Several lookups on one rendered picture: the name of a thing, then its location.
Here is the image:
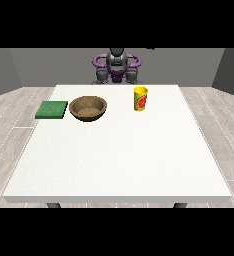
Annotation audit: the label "brown wooden bowl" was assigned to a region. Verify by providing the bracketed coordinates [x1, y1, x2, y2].
[68, 95, 108, 123]

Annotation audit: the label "grey robot trunk purple rings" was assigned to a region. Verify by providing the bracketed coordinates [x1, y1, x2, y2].
[90, 48, 144, 86]

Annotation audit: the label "green square pad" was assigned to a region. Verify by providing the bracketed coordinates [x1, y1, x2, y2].
[34, 100, 69, 120]

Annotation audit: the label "yellow cup with melon print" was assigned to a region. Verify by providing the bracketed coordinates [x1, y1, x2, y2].
[133, 86, 149, 113]

